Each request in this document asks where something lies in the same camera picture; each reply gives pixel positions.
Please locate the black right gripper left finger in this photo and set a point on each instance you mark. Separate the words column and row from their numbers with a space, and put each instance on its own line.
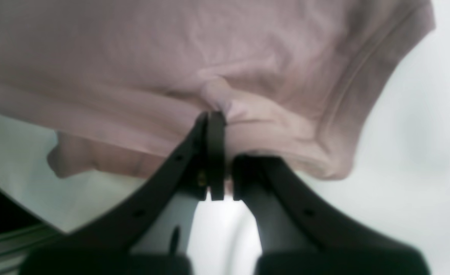
column 148, row 233

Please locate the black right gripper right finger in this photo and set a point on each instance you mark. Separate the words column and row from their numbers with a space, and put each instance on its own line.
column 302, row 234

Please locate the mauve T-shirt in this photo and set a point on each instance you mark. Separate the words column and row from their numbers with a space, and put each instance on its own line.
column 122, row 81

